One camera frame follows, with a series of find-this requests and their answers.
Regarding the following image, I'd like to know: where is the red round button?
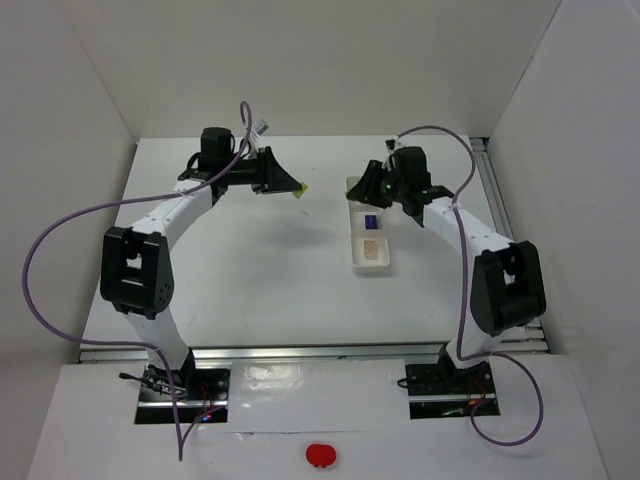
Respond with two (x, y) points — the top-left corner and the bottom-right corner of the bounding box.
(305, 443), (337, 469)

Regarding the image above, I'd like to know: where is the purple lego brick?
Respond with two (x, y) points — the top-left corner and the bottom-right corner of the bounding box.
(363, 213), (380, 230)

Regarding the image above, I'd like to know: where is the white three-compartment tray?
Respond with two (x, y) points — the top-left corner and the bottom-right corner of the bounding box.
(347, 200), (391, 275)

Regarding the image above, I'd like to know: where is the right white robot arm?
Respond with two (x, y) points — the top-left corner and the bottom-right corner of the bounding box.
(346, 146), (546, 387)

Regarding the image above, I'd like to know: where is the aluminium rail right side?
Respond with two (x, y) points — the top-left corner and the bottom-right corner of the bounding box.
(469, 138), (546, 338)

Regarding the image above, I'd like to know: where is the green lego brick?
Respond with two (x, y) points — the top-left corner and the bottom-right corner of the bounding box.
(293, 183), (308, 198)

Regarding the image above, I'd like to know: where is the aluminium rail front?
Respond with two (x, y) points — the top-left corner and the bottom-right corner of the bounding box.
(77, 341), (551, 366)

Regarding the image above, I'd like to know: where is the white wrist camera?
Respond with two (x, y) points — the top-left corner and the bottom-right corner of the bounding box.
(249, 119), (269, 151)
(385, 138), (403, 158)

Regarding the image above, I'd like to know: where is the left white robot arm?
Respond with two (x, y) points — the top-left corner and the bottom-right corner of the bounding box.
(100, 127), (305, 391)

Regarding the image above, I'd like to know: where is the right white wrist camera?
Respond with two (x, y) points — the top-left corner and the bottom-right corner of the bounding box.
(385, 138), (403, 158)

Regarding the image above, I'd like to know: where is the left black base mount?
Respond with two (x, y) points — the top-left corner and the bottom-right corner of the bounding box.
(119, 368), (231, 425)

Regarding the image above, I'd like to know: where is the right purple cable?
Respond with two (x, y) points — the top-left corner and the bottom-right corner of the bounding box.
(394, 124), (546, 445)

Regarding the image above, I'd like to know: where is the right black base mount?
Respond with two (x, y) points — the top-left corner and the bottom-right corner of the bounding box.
(396, 362), (500, 420)

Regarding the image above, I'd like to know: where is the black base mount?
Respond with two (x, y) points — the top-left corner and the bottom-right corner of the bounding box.
(119, 368), (231, 425)
(396, 362), (500, 420)

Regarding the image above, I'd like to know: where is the aluminium rail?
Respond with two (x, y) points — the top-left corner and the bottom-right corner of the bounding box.
(77, 341), (551, 366)
(469, 138), (546, 338)

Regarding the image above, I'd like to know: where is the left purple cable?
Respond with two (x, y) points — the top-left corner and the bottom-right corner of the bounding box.
(22, 101), (254, 461)

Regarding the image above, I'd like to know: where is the purple cable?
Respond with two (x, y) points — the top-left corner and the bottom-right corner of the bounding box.
(394, 124), (546, 445)
(22, 101), (254, 461)

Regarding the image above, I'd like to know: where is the white lego brick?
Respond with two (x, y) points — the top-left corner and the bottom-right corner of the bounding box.
(363, 239), (379, 261)

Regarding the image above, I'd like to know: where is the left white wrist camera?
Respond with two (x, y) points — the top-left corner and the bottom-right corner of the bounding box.
(249, 119), (269, 151)

